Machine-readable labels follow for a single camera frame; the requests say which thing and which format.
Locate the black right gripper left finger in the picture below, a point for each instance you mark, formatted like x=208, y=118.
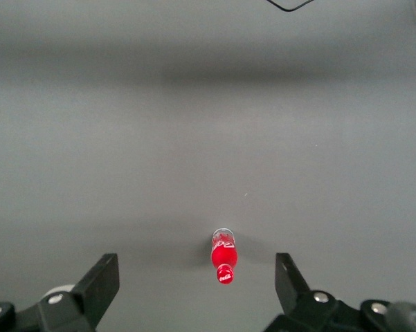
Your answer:
x=90, y=294

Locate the red cola bottle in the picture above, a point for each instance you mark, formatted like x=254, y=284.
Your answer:
x=224, y=257

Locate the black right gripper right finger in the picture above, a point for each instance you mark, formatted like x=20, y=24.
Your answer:
x=294, y=294

